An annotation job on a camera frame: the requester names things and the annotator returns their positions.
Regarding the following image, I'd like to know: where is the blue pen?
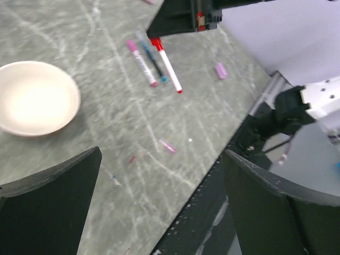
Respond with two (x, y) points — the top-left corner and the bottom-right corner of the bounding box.
(136, 30), (168, 83)

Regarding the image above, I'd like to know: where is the lilac block cap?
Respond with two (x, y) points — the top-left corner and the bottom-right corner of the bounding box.
(215, 63), (227, 80)

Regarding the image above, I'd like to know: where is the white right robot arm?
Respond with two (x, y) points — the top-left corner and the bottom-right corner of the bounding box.
(147, 1), (319, 158)

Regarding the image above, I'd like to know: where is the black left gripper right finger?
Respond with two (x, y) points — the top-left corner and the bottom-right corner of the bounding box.
(224, 150), (339, 255)

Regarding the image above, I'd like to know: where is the white paper cup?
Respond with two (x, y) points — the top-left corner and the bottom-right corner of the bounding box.
(1, 61), (81, 137)

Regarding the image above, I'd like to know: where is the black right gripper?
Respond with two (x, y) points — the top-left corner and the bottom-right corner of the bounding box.
(147, 0), (265, 38)

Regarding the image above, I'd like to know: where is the black base frame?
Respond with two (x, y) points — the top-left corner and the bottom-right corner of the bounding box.
(151, 111), (274, 255)

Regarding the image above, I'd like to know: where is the white pen red tip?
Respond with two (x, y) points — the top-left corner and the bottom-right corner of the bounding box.
(126, 40), (158, 87)

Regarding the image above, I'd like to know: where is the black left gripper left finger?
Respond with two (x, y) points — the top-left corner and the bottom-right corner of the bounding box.
(1, 147), (102, 254)

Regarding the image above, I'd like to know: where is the white pen red cap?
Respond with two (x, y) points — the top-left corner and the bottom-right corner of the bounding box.
(150, 38), (183, 94)

